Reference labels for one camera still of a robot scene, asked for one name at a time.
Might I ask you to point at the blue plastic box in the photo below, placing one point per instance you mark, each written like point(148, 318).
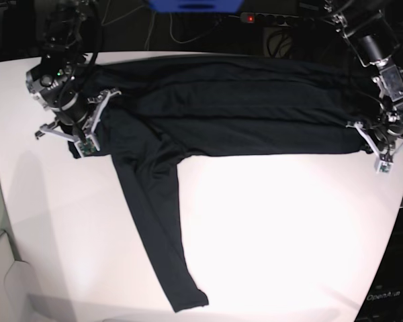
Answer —
point(195, 6)

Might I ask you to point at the dark navy long-sleeve shirt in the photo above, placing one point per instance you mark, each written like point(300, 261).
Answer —
point(172, 109)

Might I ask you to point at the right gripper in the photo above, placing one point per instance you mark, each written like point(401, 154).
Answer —
point(77, 121)

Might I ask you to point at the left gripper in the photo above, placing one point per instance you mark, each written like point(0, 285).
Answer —
point(383, 136)

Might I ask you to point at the black power strip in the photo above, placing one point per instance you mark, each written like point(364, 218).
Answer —
point(269, 20)

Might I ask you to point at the black OpenArm case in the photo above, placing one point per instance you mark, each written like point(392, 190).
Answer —
point(384, 301)

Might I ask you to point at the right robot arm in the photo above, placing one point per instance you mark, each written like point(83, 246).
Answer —
point(56, 82)

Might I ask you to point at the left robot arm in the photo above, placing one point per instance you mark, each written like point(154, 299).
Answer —
point(363, 27)

